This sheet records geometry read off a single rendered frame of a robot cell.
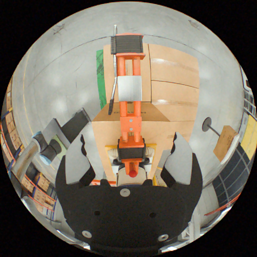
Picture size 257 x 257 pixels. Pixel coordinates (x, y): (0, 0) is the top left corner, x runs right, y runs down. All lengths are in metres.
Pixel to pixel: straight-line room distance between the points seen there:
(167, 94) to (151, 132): 0.50
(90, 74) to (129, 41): 1.24
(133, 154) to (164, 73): 0.73
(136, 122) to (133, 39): 0.25
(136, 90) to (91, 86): 1.23
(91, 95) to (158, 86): 1.01
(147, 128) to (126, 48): 0.36
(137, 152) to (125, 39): 0.36
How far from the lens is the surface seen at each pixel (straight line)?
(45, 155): 0.95
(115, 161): 0.52
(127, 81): 0.23
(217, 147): 1.98
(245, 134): 7.31
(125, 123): 0.26
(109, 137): 0.47
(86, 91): 1.47
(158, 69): 0.84
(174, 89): 0.90
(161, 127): 0.46
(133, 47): 0.25
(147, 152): 0.43
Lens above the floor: 1.32
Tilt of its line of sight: 60 degrees down
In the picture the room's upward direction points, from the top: 178 degrees clockwise
